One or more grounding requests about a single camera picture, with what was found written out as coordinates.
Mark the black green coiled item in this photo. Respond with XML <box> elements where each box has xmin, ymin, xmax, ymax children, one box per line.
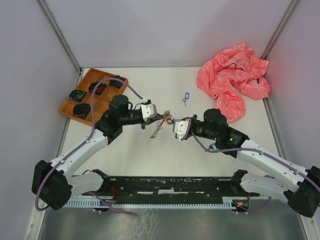
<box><xmin>68</xmin><ymin>89</ymin><xmax>87</xmax><ymax>103</ymax></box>

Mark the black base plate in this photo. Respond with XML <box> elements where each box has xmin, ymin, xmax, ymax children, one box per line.
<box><xmin>92</xmin><ymin>176</ymin><xmax>260</xmax><ymax>205</ymax></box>

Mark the black coiled item in tray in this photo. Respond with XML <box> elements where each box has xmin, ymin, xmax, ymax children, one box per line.
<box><xmin>72</xmin><ymin>103</ymin><xmax>91</xmax><ymax>119</ymax></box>
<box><xmin>88</xmin><ymin>81</ymin><xmax>107</xmax><ymax>96</ymax></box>
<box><xmin>109</xmin><ymin>75</ymin><xmax>125</xmax><ymax>89</ymax></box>

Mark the wooden compartment tray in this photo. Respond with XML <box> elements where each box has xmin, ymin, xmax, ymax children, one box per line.
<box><xmin>58</xmin><ymin>68</ymin><xmax>129</xmax><ymax>126</ymax></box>

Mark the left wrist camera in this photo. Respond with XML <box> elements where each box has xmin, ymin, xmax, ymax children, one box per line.
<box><xmin>140</xmin><ymin>99</ymin><xmax>158</xmax><ymax>121</ymax></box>

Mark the white cable duct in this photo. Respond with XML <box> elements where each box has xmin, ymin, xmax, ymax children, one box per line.
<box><xmin>64</xmin><ymin>197</ymin><xmax>238</xmax><ymax>208</ymax></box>

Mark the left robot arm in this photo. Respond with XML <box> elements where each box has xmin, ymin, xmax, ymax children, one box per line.
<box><xmin>31</xmin><ymin>94</ymin><xmax>165</xmax><ymax>211</ymax></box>

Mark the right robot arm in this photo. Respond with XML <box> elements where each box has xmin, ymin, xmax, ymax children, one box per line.
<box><xmin>172</xmin><ymin>108</ymin><xmax>320</xmax><ymax>218</ymax></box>

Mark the key with black tag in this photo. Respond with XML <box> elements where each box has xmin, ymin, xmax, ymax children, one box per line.
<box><xmin>165</xmin><ymin>118</ymin><xmax>173</xmax><ymax>125</ymax></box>

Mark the pink patterned cloth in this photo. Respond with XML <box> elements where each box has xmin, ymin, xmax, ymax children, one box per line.
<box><xmin>196</xmin><ymin>42</ymin><xmax>271</xmax><ymax>124</ymax></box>

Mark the key with light blue tag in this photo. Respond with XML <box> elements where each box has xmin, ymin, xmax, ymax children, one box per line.
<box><xmin>182</xmin><ymin>92</ymin><xmax>190</xmax><ymax>107</ymax></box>

